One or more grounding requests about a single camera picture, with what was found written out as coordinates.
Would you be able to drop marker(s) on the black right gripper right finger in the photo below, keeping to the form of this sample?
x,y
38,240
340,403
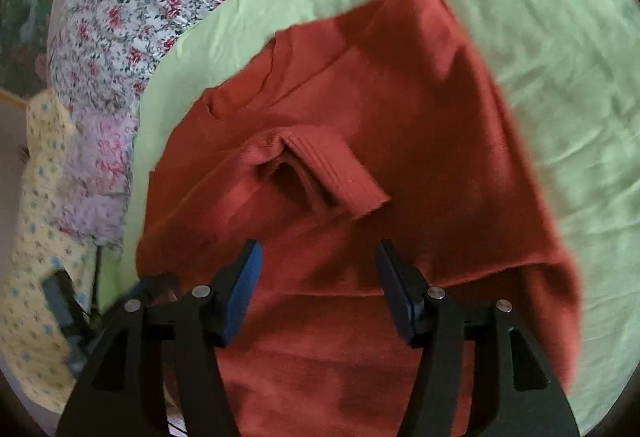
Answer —
x,y
514,390

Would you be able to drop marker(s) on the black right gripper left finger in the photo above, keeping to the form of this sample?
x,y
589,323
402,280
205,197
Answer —
x,y
120,391

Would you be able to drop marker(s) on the red knit sweater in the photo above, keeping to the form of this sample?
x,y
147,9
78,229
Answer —
x,y
381,123

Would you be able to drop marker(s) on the pink lilac floral cloth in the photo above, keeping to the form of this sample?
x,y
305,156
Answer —
x,y
95,187

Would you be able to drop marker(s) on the gold framed landscape picture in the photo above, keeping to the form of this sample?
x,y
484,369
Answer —
x,y
24,35

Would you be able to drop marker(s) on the light green bed sheet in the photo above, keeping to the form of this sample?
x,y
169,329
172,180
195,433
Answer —
x,y
570,71

